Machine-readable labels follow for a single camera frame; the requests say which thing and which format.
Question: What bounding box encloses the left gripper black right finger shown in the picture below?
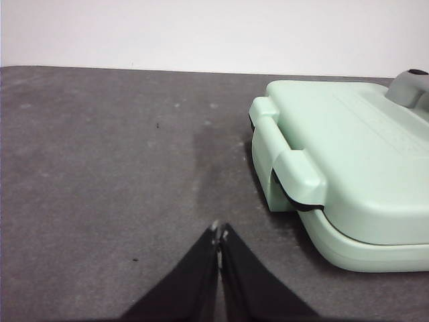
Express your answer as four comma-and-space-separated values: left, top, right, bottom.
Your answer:
218, 222, 321, 319

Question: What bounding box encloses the chrome griddle cover handle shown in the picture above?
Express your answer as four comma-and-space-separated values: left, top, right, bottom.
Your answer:
384, 68, 429, 109

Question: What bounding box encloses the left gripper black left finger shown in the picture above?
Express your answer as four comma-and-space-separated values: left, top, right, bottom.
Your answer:
119, 220, 221, 321

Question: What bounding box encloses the mint green breakfast machine base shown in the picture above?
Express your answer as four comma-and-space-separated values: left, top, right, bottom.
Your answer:
250, 117, 429, 273

